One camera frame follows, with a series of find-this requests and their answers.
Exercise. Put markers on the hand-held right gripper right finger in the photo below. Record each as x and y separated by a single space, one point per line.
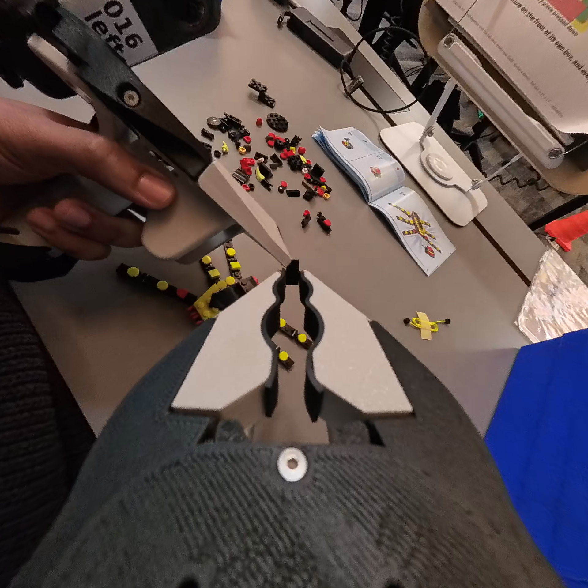
353 367

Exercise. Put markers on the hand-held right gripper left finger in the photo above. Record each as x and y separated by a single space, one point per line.
225 363

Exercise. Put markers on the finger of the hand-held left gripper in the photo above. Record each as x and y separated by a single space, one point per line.
220 202

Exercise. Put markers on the red yellow black lego model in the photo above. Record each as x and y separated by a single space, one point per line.
206 305

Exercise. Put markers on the small black lego brick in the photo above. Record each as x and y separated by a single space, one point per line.
293 271

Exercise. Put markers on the black yellow-studded lego leg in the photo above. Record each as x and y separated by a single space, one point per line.
213 274
301 338
151 280
235 265
284 355

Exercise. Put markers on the pile of loose lego pieces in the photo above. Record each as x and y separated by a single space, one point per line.
277 121

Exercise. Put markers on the lego instruction booklet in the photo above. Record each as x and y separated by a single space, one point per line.
367 160

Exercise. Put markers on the person's left hand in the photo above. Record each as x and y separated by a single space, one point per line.
46 151

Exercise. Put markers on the black flat device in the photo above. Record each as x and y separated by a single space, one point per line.
317 32

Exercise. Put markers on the blue plastic bin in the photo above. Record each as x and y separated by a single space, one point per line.
542 436

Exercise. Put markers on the white document stand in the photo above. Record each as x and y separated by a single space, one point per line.
413 147

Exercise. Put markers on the clear plastic bag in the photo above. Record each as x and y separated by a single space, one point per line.
551 298

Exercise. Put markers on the orange cone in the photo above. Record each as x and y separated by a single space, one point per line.
569 229

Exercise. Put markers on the printed instruction sheet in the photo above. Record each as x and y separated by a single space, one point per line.
528 46

